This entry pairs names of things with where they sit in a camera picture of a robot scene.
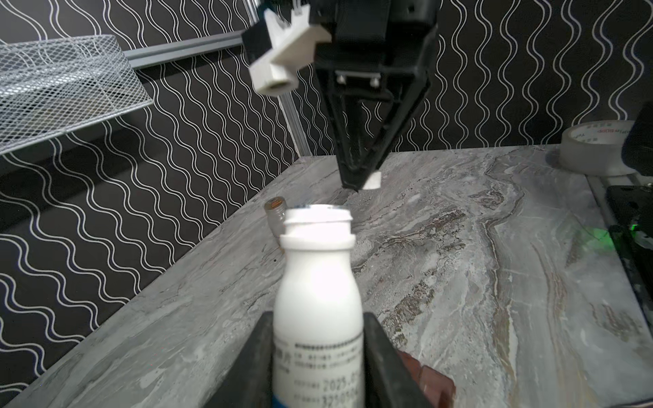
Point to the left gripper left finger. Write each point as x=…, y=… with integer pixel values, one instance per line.
x=248, y=382

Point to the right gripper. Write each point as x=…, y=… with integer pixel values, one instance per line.
x=373, y=36

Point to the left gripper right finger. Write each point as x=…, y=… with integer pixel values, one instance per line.
x=388, y=383

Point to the brown pill organizer box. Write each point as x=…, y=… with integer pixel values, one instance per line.
x=439, y=389

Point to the white pill bottle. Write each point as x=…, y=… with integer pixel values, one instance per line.
x=318, y=329

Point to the small amber glass vial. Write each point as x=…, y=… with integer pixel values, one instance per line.
x=275, y=210

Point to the clear tape roll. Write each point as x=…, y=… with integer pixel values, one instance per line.
x=595, y=148

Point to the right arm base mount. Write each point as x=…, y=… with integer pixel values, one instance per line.
x=631, y=232

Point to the white wire mesh basket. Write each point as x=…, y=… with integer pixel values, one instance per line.
x=57, y=86

